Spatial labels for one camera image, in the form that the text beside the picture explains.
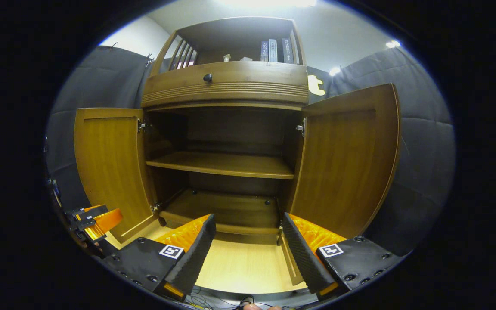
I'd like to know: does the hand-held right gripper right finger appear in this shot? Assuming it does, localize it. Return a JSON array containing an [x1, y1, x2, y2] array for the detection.
[[282, 212, 405, 295]]

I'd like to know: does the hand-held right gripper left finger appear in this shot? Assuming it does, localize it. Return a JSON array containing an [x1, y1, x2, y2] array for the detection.
[[102, 214, 217, 302]]

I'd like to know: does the wooden shoe cabinet door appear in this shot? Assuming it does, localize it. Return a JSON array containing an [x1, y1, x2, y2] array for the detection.
[[74, 108, 159, 244], [287, 83, 402, 239]]

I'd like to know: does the wooden cabinet shelf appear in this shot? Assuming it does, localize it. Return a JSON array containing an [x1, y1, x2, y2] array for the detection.
[[146, 151, 295, 180]]

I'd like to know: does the black backdrop cloth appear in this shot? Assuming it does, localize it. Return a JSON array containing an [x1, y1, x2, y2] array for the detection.
[[46, 45, 455, 257]]

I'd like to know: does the large ceiling light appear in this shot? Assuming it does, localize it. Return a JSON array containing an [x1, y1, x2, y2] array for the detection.
[[222, 0, 317, 7]]

